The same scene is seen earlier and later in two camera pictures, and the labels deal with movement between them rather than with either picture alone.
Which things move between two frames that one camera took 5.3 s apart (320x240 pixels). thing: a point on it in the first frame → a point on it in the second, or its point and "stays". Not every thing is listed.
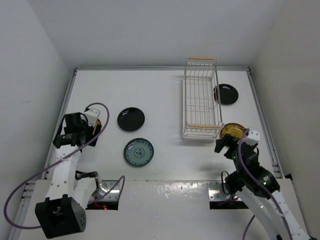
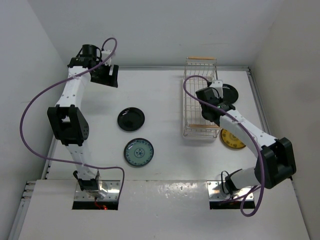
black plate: x=131 y=119 stays
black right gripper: x=228 y=140 → x=220 y=100
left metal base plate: x=112 y=195 stays
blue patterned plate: x=138 y=152 stays
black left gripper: x=95 y=132 → x=108 y=80
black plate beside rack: x=228 y=94 stays
